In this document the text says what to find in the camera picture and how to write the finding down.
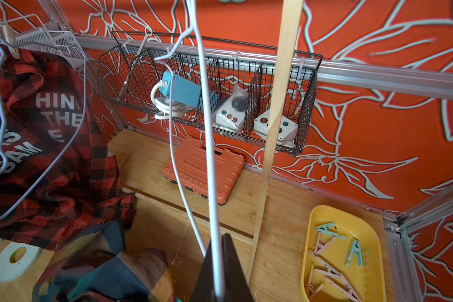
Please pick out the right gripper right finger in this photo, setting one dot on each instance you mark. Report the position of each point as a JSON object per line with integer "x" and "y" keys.
{"x": 237, "y": 289}

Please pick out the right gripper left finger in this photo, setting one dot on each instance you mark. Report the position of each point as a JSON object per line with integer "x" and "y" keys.
{"x": 204, "y": 288}

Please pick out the white wire hanger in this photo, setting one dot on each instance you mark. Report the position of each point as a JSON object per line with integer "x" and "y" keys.
{"x": 42, "y": 110}
{"x": 219, "y": 282}

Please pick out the dark plaid shirt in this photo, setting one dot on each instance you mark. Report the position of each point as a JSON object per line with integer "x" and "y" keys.
{"x": 96, "y": 266}

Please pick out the red black plaid shirt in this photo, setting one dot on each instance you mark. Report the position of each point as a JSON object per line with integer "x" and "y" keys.
{"x": 59, "y": 178}

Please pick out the beige clothespin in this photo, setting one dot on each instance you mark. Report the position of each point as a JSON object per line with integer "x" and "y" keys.
{"x": 10, "y": 38}

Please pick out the mint green clothespin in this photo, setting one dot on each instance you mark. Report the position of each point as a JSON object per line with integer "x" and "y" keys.
{"x": 329, "y": 229}

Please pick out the yellow plastic tray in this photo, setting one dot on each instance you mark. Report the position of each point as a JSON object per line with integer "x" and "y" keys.
{"x": 368, "y": 280}

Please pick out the red brown box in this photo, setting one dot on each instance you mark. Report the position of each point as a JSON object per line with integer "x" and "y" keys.
{"x": 190, "y": 159}

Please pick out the white tape roll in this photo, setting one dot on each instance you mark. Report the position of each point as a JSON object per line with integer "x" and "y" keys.
{"x": 16, "y": 259}

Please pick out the wooden hanging rack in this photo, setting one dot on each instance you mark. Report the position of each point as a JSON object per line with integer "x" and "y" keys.
{"x": 291, "y": 13}

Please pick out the black wire basket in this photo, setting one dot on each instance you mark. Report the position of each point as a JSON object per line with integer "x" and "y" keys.
{"x": 127, "y": 73}

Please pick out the teal charger with cable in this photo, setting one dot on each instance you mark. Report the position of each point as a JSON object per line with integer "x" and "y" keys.
{"x": 173, "y": 96}

